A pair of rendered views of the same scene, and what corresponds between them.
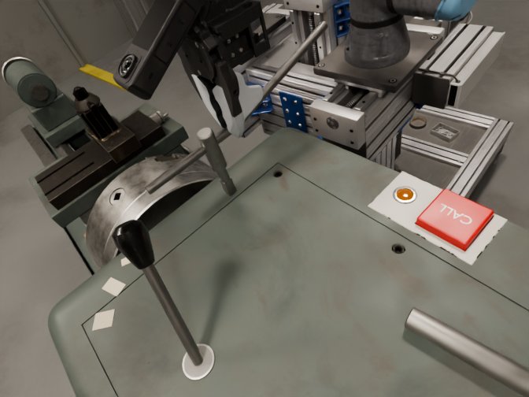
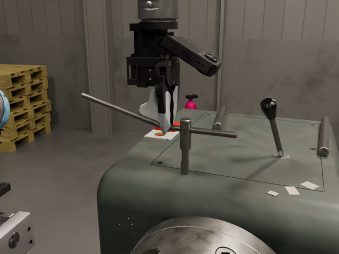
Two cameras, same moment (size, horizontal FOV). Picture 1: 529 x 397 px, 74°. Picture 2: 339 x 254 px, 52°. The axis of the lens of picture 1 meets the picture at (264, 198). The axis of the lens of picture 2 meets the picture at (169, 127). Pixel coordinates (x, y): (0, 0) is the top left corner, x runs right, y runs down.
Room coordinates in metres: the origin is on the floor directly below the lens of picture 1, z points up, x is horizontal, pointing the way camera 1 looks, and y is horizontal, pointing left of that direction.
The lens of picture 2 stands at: (0.83, 0.50, 1.56)
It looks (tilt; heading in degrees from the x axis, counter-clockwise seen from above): 18 degrees down; 228
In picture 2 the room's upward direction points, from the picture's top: straight up
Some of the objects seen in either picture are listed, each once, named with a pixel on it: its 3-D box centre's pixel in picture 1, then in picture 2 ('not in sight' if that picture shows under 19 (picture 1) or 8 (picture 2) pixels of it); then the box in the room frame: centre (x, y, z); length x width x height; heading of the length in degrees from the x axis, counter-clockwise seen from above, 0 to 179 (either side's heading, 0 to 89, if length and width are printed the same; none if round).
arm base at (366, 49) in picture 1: (376, 31); not in sight; (0.76, -0.38, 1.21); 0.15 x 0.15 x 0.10
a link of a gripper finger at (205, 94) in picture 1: (227, 94); (154, 112); (0.42, 0.00, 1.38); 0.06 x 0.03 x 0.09; 117
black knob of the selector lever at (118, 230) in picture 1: (136, 242); (268, 109); (0.23, 0.13, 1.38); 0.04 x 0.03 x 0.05; 27
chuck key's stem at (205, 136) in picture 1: (218, 164); (185, 146); (0.38, 0.04, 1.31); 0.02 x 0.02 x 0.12
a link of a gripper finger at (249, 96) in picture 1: (244, 103); (161, 107); (0.39, -0.02, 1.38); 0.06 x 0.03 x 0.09; 117
